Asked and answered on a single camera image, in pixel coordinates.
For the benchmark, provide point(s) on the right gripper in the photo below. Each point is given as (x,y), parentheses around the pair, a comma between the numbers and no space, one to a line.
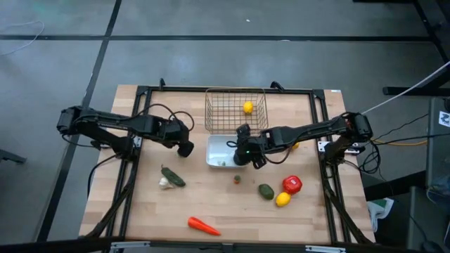
(247,149)

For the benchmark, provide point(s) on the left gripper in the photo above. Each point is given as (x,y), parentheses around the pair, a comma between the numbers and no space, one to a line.
(179,135)

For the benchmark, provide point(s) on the small red tomato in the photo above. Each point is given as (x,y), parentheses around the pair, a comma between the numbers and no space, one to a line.
(237,179)

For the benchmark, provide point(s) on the green avocado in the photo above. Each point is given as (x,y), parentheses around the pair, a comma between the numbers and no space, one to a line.
(266,192)

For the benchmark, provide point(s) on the red bell pepper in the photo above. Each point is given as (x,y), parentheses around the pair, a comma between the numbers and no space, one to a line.
(292,185)

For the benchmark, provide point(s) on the yellow bell pepper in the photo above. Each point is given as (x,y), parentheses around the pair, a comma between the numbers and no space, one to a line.
(296,145)

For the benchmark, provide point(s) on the dark green cucumber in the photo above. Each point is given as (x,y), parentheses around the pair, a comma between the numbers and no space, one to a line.
(173,176)

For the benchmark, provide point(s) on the yellow lemon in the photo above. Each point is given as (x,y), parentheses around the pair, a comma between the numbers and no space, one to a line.
(248,107)
(283,199)

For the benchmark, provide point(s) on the white garlic bulb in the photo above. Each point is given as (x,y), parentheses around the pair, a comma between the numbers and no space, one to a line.
(164,183)

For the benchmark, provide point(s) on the orange carrot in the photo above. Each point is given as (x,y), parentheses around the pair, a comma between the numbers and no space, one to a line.
(200,225)

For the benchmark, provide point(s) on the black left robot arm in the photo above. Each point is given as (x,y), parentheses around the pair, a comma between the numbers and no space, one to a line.
(105,121)

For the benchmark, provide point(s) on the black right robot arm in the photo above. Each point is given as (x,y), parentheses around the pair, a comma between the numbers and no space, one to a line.
(309,130)

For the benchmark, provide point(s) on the white plastic bin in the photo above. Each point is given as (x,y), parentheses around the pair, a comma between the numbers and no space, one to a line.
(218,147)

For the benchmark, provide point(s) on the white green plastic bag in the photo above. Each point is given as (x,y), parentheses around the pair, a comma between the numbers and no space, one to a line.
(381,211)

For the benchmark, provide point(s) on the black stand foot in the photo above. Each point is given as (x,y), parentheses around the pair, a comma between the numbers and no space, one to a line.
(12,157)

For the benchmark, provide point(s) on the black floor stand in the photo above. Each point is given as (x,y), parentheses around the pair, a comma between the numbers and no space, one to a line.
(415,90)

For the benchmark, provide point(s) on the grey equipment cart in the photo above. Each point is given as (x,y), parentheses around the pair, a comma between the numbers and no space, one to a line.
(437,158)

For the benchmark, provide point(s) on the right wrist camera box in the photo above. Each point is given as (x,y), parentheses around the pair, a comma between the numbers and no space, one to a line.
(243,130)

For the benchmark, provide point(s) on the black table frame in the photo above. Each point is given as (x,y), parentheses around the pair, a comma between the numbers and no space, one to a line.
(168,88)

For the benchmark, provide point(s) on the silver aluminium bracket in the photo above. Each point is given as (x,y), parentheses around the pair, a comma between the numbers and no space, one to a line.
(351,150)

